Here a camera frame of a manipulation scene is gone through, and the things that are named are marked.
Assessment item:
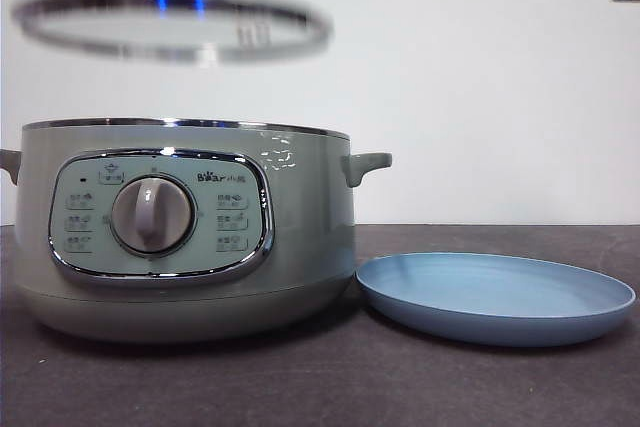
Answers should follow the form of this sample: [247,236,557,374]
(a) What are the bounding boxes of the glass lid with green knob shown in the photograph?
[10,0,334,66]

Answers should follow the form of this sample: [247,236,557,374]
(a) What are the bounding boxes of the pale green electric steamer pot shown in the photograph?
[0,116,394,346]

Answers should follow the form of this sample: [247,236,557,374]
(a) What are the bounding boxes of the blue round plate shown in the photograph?
[355,251,637,348]

